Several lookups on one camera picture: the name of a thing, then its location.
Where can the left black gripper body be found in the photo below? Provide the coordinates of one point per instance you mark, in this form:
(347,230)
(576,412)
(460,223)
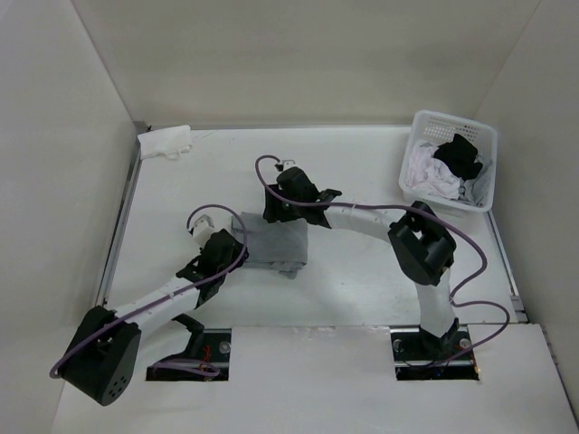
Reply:
(234,261)

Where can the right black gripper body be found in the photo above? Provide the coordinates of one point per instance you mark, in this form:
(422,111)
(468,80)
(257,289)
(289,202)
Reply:
(284,212)

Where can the grey tank top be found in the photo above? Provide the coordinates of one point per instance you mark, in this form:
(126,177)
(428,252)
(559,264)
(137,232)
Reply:
(277,246)

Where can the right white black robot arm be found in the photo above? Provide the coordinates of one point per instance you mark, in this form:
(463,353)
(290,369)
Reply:
(423,248)

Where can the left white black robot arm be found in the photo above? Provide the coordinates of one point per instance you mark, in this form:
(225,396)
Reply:
(101,357)

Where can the folded white tank top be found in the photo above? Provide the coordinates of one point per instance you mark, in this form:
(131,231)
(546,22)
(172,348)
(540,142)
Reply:
(169,142)

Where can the white garment in basket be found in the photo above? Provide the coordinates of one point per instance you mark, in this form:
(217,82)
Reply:
(429,175)

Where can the white plastic laundry basket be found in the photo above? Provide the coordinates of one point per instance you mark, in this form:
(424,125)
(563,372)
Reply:
(438,128)

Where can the black garment in basket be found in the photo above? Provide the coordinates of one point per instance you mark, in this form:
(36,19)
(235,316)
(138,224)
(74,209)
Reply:
(459,156)

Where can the light grey garment in basket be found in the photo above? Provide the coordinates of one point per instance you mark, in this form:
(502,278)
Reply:
(475,191)

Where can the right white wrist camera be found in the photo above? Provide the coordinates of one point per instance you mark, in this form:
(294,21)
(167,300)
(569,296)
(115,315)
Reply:
(283,165)

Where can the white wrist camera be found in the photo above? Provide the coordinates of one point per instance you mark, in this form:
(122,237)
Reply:
(202,228)
(283,165)

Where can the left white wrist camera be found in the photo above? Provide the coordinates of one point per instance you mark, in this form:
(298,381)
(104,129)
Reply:
(202,228)

